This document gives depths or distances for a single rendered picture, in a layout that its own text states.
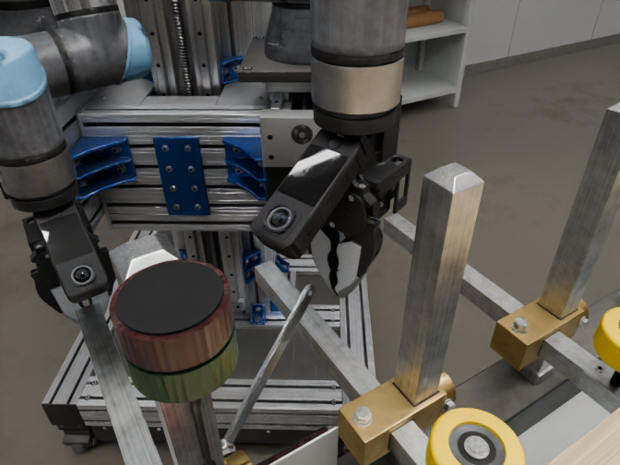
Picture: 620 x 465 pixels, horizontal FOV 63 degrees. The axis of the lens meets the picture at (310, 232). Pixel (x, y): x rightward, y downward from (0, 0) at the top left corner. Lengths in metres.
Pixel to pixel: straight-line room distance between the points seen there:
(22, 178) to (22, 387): 1.34
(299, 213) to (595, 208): 0.37
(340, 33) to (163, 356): 0.26
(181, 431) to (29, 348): 1.62
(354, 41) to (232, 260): 0.96
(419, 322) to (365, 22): 0.28
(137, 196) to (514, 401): 0.79
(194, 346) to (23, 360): 1.72
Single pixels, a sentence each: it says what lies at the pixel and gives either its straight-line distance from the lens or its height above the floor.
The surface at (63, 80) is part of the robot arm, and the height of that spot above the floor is 1.11.
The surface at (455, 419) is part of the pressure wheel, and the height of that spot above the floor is 0.91.
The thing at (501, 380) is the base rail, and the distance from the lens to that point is 0.82.
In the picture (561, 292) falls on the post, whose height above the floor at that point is 0.87.
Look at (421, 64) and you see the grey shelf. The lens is 3.86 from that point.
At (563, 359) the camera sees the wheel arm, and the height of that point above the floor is 0.81.
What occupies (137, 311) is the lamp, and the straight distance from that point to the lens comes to 0.26.
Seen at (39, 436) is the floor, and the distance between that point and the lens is 1.74.
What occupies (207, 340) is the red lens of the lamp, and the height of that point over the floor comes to 1.13.
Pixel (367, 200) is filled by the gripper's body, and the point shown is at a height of 1.08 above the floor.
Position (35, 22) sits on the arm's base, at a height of 1.10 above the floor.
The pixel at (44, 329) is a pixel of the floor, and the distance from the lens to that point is 2.04.
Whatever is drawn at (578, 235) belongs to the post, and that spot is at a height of 0.96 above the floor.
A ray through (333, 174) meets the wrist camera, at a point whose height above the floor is 1.11.
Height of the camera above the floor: 1.31
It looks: 36 degrees down
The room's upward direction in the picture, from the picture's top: 1 degrees counter-clockwise
